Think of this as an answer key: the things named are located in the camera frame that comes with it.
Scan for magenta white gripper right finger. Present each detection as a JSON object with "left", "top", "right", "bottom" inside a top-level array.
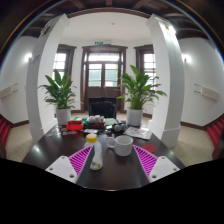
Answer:
[{"left": 134, "top": 145, "right": 179, "bottom": 183}]

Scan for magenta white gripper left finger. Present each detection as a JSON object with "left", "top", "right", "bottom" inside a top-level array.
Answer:
[{"left": 46, "top": 145, "right": 93, "bottom": 183}]

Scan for red round coaster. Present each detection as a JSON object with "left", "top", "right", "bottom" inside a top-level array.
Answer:
[{"left": 142, "top": 144, "right": 156, "bottom": 153}]

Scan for clear bottle yellow cap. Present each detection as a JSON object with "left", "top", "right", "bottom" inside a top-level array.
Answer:
[{"left": 84, "top": 133, "right": 103, "bottom": 170}]

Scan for magazine on table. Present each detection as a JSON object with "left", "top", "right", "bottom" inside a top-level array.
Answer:
[{"left": 125, "top": 127, "right": 152, "bottom": 140}]

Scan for white ceramic mug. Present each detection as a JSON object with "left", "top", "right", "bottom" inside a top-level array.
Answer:
[{"left": 106, "top": 135, "right": 133, "bottom": 157}]

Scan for red box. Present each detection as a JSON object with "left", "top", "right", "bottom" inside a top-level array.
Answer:
[{"left": 66, "top": 120, "right": 84, "bottom": 131}]

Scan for tray with white cups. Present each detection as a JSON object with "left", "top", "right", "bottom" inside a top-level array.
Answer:
[{"left": 87, "top": 115, "right": 105, "bottom": 129}]

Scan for black round objects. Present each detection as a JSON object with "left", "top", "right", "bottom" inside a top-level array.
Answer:
[{"left": 114, "top": 123, "right": 127, "bottom": 132}]

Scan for left white pillar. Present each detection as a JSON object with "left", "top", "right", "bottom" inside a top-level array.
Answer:
[{"left": 26, "top": 14, "right": 69, "bottom": 144}]

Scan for white pillar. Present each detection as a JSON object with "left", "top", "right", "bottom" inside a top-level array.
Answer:
[
  {"left": 147, "top": 14, "right": 185, "bottom": 148},
  {"left": 26, "top": 14, "right": 69, "bottom": 144}
]

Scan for black chair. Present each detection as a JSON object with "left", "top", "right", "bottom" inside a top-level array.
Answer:
[{"left": 89, "top": 97, "right": 116, "bottom": 118}]

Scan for left potted green plant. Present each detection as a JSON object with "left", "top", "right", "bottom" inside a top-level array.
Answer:
[{"left": 40, "top": 70, "right": 76, "bottom": 125}]

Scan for potted green plant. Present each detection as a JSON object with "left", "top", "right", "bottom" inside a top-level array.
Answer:
[
  {"left": 40, "top": 70, "right": 76, "bottom": 125},
  {"left": 118, "top": 65, "right": 166, "bottom": 127}
]

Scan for right potted green plant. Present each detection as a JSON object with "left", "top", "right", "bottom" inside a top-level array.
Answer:
[{"left": 118, "top": 65, "right": 166, "bottom": 127}]

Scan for wooden double door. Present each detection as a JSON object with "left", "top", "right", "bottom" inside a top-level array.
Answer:
[{"left": 81, "top": 44, "right": 127, "bottom": 112}]

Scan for right white pillar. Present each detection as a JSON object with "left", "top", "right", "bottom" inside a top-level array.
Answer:
[{"left": 147, "top": 14, "right": 185, "bottom": 148}]

